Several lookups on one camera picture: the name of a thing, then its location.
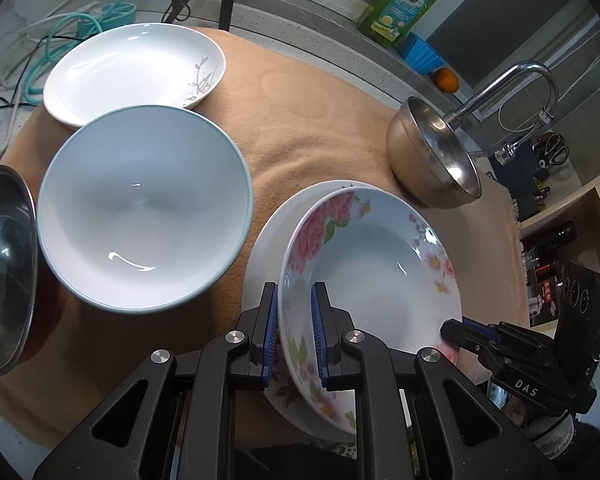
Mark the black scissors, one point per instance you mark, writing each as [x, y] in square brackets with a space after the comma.
[555, 152]

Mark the white plate with leaf print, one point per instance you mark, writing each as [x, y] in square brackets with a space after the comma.
[130, 70]

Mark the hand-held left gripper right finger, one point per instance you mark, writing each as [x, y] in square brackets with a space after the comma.
[321, 332]

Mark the red labelled box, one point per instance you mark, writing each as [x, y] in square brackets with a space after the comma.
[545, 300]

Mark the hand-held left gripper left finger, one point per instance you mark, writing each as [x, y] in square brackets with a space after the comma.
[270, 332]

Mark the red steel bowl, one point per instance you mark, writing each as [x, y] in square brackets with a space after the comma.
[5, 270]

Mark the green dish soap bottle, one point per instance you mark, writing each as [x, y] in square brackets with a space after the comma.
[400, 10]

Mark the chrome faucet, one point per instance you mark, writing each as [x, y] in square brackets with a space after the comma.
[495, 82]

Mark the pink rose floral plate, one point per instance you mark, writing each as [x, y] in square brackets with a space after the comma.
[380, 270]

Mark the stainless steel bowl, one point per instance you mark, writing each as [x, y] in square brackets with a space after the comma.
[415, 160]

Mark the wooden shelf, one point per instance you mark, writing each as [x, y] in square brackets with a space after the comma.
[595, 210]

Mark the person's right hand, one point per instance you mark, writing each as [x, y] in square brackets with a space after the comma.
[550, 435]

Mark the light blue bowl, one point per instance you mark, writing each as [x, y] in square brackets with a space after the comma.
[140, 200]

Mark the blue plastic container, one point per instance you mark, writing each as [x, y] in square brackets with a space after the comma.
[420, 55]

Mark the orange fruit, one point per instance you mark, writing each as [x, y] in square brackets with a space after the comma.
[446, 80]

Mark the dark glass bottle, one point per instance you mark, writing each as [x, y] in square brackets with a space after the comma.
[555, 237]

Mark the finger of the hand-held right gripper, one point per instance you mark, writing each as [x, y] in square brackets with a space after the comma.
[462, 332]

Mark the tan blanket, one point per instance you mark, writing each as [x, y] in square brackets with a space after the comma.
[305, 125]

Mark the white plate with floral rim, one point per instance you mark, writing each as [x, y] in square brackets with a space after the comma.
[269, 240]

